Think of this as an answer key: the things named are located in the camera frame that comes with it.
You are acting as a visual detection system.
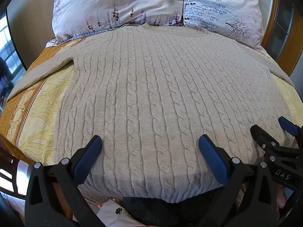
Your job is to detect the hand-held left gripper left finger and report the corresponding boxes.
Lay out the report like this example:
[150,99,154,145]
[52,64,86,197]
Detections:
[25,135,103,227]

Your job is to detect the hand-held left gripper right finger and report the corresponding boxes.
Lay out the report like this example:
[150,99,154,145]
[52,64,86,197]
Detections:
[198,134,278,227]

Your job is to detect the beige cable-knit sweater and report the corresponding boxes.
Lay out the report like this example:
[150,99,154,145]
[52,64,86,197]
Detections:
[7,23,295,204]

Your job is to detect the wooden headboard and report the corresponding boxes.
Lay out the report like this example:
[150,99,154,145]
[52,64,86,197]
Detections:
[260,0,303,77]

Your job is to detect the yellow orange patterned bedsheet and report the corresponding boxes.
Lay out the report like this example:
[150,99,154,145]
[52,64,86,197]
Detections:
[0,37,302,168]

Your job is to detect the person's white jacket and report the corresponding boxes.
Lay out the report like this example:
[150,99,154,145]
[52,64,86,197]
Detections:
[93,198,135,227]

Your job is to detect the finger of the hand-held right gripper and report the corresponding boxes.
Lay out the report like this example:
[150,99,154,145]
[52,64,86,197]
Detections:
[250,124,303,158]
[278,116,303,139]

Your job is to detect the window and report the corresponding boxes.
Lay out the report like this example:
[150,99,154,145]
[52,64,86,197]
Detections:
[0,14,25,78]

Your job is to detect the white floral pillow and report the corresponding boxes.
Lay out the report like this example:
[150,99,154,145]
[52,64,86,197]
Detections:
[46,0,190,44]

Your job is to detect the person's right hand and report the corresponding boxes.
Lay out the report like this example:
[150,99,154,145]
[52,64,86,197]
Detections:
[275,184,289,216]

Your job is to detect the blue floral pillow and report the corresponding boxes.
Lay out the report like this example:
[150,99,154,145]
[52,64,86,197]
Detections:
[183,0,266,50]

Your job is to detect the dark wooden chair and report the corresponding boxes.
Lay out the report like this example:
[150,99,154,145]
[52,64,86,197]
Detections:
[0,150,27,200]

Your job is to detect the person's dark pants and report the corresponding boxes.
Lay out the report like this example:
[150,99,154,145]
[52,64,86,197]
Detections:
[122,187,239,227]

